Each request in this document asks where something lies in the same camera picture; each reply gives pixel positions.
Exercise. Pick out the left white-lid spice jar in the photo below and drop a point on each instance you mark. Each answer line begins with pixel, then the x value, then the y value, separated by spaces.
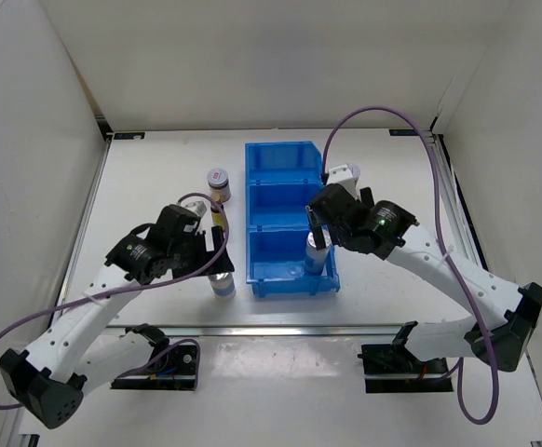
pixel 218 182

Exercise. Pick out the left aluminium rail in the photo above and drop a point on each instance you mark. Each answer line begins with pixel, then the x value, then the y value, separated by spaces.
pixel 71 219

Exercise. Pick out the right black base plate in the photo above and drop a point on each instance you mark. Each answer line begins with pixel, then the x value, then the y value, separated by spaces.
pixel 385 374

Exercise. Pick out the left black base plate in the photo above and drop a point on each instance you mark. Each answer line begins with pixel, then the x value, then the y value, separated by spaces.
pixel 176 371

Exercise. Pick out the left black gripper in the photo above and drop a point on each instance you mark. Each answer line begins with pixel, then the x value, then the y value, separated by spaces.
pixel 221 265

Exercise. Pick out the silver-top white canister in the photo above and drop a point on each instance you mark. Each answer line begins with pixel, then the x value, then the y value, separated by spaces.
pixel 223 285
pixel 315 258

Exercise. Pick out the left small yellow-label bottle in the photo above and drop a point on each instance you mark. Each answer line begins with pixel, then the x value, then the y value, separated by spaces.
pixel 217 214

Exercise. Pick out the right white-lid spice jar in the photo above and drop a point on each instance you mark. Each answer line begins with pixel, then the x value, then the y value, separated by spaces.
pixel 355 171

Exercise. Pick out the left black corner label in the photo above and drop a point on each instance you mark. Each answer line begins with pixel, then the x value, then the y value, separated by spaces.
pixel 129 136

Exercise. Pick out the right black corner label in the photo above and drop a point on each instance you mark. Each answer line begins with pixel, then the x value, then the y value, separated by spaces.
pixel 402 132

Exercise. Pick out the black corner label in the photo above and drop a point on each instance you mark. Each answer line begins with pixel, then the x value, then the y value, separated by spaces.
pixel 129 136
pixel 402 132

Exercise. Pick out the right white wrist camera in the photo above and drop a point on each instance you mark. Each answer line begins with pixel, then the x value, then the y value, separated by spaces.
pixel 343 175

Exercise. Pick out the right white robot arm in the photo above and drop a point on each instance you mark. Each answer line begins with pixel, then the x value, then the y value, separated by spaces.
pixel 502 315

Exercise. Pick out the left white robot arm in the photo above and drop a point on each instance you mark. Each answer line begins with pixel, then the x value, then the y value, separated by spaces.
pixel 51 375

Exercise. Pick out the white-lid spice jar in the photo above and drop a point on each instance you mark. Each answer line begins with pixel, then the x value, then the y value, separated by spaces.
pixel 218 182
pixel 355 171

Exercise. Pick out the blue three-compartment plastic bin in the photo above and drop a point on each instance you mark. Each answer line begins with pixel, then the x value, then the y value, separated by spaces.
pixel 280 179

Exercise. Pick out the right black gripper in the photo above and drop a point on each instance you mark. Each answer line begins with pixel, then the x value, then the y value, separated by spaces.
pixel 316 226

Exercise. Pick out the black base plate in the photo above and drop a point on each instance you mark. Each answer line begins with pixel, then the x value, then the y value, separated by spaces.
pixel 176 371
pixel 385 374

